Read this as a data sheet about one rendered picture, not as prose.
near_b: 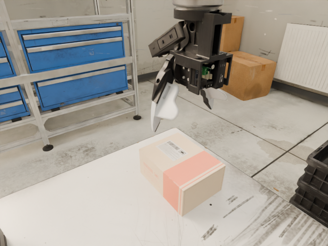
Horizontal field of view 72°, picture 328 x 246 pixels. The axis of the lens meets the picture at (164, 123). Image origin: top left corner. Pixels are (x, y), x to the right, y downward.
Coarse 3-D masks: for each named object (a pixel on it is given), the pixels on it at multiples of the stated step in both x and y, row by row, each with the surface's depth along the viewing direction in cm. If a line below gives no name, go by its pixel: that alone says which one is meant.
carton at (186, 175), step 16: (160, 144) 54; (176, 144) 54; (192, 144) 54; (144, 160) 52; (160, 160) 49; (176, 160) 49; (192, 160) 49; (208, 160) 49; (144, 176) 55; (160, 176) 48; (176, 176) 45; (192, 176) 45; (208, 176) 45; (160, 192) 50; (176, 192) 44; (192, 192) 44; (208, 192) 48; (176, 208) 46; (192, 208) 47
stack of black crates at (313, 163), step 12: (324, 144) 84; (312, 156) 79; (324, 156) 90; (312, 168) 79; (324, 168) 74; (300, 180) 83; (312, 180) 80; (324, 180) 77; (300, 192) 85; (312, 192) 80; (324, 192) 78; (300, 204) 87; (312, 204) 83; (324, 204) 79; (312, 216) 83; (324, 216) 81
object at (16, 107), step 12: (0, 36) 134; (0, 48) 136; (0, 60) 137; (0, 72) 141; (12, 72) 145; (0, 96) 146; (12, 96) 150; (0, 108) 148; (12, 108) 153; (24, 108) 158; (0, 120) 152
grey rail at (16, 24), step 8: (80, 16) 159; (88, 16) 159; (96, 16) 159; (104, 16) 162; (112, 16) 166; (120, 16) 169; (128, 16) 173; (0, 24) 130; (16, 24) 134; (24, 24) 136; (32, 24) 139; (40, 24) 141; (48, 24) 144; (56, 24) 147; (64, 24) 149; (72, 24) 152; (80, 24) 155
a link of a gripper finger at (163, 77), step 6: (168, 66) 37; (162, 72) 37; (168, 72) 37; (156, 78) 37; (162, 78) 37; (168, 78) 37; (156, 84) 37; (162, 84) 37; (156, 90) 38; (162, 90) 38; (156, 96) 38; (156, 102) 38
